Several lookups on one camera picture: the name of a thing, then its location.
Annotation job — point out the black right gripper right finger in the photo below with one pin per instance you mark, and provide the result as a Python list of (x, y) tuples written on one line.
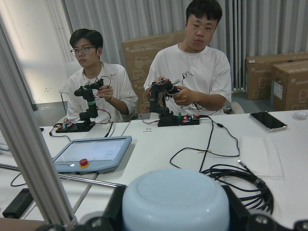
[(243, 219)]

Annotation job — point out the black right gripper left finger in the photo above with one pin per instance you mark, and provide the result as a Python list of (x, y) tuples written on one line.
[(112, 218)]

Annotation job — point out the light blue cup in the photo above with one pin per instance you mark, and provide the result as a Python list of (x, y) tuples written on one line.
[(175, 200)]

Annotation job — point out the white paper sheet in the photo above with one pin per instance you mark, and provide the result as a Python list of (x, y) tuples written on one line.
[(261, 156)]

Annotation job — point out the teach pendant tablet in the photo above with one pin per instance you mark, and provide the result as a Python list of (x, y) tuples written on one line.
[(84, 156)]

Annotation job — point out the black power adapter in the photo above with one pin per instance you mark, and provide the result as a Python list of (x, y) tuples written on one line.
[(19, 204)]

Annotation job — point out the black smartphone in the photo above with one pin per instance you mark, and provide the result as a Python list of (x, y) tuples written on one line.
[(270, 122)]

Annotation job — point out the white earbud case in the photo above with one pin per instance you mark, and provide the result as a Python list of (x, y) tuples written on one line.
[(300, 114)]

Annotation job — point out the person with glasses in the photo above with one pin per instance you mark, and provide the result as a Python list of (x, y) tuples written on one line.
[(116, 99)]

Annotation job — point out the cardboard box right front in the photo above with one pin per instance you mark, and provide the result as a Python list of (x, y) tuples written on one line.
[(290, 86)]

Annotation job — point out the person in white t-shirt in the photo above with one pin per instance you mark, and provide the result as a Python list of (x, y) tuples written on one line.
[(204, 73)]

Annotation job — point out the cardboard box right rear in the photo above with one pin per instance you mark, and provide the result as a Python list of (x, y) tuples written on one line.
[(259, 69)]

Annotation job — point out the cardboard box behind persons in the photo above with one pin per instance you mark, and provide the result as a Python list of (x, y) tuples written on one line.
[(139, 54)]

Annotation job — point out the green handled reacher grabber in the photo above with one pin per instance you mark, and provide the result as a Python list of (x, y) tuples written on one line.
[(76, 179)]

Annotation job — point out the aluminium frame post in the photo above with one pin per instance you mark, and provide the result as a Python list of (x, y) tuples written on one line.
[(27, 144)]

